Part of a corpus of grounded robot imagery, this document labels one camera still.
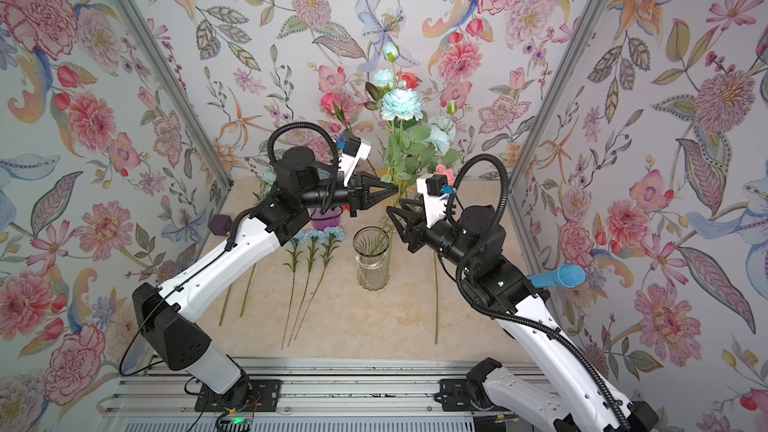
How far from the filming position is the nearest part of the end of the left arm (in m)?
0.56

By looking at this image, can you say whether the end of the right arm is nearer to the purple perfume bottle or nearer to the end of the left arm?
the end of the left arm

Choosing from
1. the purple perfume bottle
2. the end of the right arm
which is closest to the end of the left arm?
the end of the right arm
